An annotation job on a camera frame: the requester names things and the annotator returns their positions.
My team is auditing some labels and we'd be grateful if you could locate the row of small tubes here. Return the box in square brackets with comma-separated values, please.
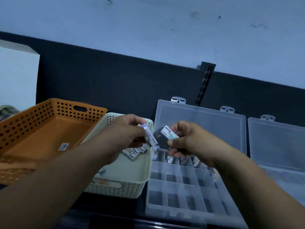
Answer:
[152, 145, 220, 176]

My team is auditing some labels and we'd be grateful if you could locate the narrow black shelf back panel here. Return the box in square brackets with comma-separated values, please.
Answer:
[201, 72, 305, 128]

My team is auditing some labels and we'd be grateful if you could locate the pile of small tubes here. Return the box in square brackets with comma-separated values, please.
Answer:
[95, 145, 149, 176]

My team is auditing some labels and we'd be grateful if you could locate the orange plastic basket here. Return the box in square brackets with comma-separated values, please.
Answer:
[0, 98, 108, 186]

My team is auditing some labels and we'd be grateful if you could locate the white perforated plastic basket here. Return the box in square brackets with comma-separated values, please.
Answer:
[81, 112, 155, 199]

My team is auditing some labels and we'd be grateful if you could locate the person's right forearm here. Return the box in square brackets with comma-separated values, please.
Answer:
[213, 150, 305, 229]

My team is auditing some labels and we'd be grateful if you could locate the person's left hand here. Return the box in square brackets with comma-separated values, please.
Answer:
[95, 114, 148, 165]

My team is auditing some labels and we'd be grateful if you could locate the black slotted shelf upright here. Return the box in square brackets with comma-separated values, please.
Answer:
[195, 61, 217, 107]

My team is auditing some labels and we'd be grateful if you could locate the white cardboard box open lid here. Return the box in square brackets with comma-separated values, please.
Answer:
[0, 40, 40, 112]

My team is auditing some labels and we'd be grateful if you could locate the person's right hand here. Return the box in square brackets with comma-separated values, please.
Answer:
[167, 121, 230, 168]

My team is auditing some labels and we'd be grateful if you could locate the white green-labelled small tube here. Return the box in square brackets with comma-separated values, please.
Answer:
[160, 125, 180, 140]

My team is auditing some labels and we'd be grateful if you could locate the purple-capped small tube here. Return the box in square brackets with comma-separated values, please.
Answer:
[140, 123, 159, 148]

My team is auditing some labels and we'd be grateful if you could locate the wide black shelf back panel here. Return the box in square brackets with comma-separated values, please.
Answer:
[0, 31, 206, 122]

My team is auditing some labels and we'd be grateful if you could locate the person's left forearm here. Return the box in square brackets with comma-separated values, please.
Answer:
[0, 143, 112, 229]

